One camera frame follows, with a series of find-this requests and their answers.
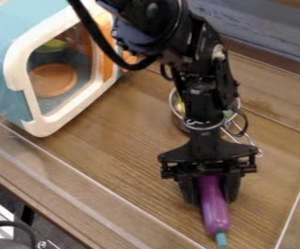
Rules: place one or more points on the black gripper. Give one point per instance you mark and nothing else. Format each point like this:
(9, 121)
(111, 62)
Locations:
(182, 167)

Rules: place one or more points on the orange microwave turntable plate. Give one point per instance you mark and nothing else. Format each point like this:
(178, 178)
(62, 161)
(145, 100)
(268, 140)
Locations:
(53, 79)

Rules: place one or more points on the yellow toy banana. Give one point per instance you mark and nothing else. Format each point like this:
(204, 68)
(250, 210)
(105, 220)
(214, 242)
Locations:
(180, 108)

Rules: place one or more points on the blue toy microwave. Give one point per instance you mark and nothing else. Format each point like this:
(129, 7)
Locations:
(41, 32)

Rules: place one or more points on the purple toy eggplant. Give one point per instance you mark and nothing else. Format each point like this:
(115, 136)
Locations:
(214, 209)

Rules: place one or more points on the silver pot with wire handle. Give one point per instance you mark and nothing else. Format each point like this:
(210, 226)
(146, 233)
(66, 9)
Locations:
(176, 110)

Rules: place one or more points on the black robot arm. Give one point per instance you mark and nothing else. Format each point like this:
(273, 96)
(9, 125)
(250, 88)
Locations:
(161, 28)

